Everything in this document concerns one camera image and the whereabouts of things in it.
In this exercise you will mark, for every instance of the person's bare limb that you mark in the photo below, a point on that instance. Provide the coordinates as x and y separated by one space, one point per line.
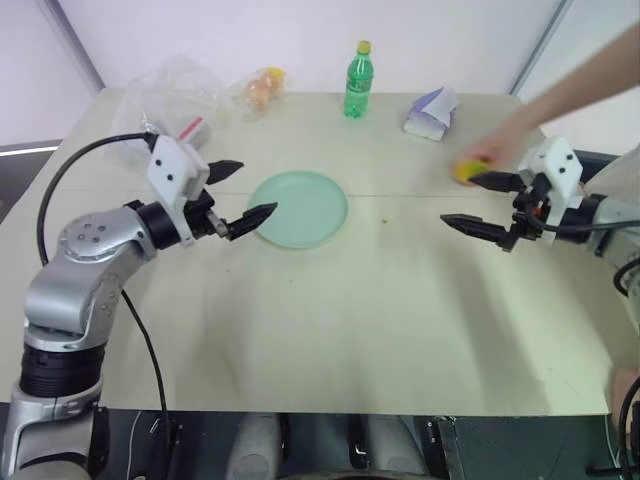
625 390

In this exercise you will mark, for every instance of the dark side cabinet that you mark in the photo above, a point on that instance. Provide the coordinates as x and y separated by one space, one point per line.
22 185

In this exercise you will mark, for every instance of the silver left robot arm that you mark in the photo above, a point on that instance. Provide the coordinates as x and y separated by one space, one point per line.
80 280

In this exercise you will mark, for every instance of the person's bare forearm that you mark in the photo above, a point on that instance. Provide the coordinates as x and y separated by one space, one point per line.
585 85

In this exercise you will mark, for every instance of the white box with red stripes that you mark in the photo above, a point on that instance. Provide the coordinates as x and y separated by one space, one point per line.
195 131

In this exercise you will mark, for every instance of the green plastic soda bottle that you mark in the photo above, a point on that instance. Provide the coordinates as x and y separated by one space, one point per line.
358 85

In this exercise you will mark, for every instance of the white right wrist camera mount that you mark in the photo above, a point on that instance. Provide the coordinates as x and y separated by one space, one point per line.
555 160

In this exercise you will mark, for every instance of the purple white tissue pack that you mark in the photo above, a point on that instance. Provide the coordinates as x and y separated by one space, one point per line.
430 115

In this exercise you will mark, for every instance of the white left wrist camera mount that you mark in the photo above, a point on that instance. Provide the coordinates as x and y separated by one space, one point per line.
170 165

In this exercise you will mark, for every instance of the grey aluminium frame post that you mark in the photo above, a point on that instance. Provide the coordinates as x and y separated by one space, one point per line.
75 45
542 42

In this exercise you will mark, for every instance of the grey rounded shape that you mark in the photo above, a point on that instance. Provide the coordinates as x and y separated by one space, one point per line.
257 445
392 445

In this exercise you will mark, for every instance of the person's bare hand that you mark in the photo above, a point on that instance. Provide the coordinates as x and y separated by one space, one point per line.
510 142

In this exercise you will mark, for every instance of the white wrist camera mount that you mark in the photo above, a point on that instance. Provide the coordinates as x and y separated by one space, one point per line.
555 160
170 165

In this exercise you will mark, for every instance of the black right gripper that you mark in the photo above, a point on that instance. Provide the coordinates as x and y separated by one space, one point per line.
529 215

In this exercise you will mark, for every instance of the yellow object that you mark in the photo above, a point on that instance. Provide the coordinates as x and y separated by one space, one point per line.
467 171

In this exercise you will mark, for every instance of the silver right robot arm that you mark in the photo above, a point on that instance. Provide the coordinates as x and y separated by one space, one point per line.
617 220

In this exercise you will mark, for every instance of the clear crumpled plastic bag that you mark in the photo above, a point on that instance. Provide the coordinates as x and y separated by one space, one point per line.
160 95

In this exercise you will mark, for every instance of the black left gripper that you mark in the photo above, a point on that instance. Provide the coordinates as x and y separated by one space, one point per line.
200 217

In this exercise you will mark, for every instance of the mint green round plate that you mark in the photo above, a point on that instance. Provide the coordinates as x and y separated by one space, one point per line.
300 207

